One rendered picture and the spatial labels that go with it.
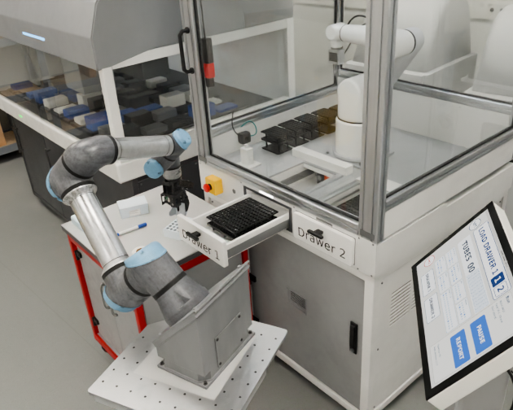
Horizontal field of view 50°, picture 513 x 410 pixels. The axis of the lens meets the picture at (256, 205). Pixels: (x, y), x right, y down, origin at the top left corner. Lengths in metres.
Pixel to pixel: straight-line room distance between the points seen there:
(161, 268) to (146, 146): 0.49
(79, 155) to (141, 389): 0.72
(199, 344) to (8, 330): 1.95
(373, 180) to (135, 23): 1.37
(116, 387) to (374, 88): 1.14
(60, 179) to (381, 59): 1.03
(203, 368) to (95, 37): 1.53
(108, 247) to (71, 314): 1.61
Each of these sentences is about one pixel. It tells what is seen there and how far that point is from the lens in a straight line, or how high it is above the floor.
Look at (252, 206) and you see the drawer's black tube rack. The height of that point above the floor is 0.90.
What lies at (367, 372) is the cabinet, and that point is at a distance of 2.25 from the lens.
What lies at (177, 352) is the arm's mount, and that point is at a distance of 1.62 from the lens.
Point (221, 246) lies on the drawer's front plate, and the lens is 1.93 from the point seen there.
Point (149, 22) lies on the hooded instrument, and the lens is 2.65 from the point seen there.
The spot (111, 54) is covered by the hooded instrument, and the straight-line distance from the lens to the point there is 2.58.
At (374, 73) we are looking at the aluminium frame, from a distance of 1.64.
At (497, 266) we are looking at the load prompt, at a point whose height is 1.16.
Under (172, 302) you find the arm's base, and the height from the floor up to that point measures 1.00.
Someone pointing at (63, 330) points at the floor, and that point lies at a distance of 3.21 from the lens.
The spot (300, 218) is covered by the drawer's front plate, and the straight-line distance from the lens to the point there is 2.05.
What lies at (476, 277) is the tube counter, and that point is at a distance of 1.46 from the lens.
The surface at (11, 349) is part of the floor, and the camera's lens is 3.21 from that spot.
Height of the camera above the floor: 1.95
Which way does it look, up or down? 29 degrees down
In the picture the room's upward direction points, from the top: 4 degrees counter-clockwise
